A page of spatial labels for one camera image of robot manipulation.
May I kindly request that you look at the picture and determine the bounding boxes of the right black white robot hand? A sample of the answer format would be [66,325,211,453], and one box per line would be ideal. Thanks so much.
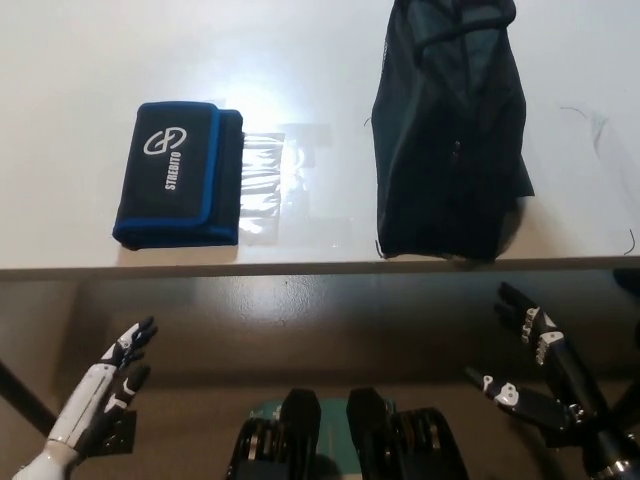
[463,281,604,437]

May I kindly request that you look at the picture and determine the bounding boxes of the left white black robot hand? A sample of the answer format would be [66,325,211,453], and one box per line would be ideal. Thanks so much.
[45,314,160,457]

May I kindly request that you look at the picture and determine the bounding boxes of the black lunch bag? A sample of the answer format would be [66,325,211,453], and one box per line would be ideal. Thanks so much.
[367,0,537,264]

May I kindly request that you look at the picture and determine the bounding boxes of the black table leg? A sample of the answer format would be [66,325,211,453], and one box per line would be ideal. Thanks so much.
[0,355,60,427]

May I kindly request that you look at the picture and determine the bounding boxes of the robot legs and feet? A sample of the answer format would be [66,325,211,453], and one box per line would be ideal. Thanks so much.
[224,387,471,480]

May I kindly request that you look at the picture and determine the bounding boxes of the black blue-trimmed notebook pouch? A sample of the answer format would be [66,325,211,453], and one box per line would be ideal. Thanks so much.
[111,101,245,250]

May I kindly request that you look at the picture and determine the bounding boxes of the clear tape patch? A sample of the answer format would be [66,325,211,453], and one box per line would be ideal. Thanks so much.
[238,122,352,250]

